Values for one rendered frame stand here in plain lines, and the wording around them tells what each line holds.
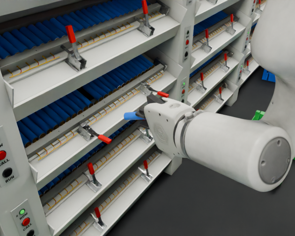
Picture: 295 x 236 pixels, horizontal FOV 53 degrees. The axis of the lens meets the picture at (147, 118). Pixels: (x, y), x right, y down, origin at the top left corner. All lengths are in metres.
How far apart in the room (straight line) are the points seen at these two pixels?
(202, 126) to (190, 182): 0.90
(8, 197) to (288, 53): 0.55
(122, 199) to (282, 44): 0.87
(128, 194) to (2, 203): 0.57
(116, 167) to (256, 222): 0.59
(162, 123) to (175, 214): 0.73
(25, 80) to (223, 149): 0.40
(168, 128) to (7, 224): 0.39
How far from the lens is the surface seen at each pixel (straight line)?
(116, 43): 0.78
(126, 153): 0.99
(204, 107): 1.59
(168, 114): 0.50
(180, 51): 1.02
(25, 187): 0.68
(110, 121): 0.82
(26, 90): 0.61
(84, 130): 0.76
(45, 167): 0.71
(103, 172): 0.94
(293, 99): 0.45
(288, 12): 0.35
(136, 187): 1.15
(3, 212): 0.68
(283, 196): 1.38
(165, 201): 1.25
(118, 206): 1.10
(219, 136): 0.41
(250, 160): 0.37
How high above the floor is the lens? 0.96
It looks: 35 degrees down
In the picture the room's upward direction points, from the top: straight up
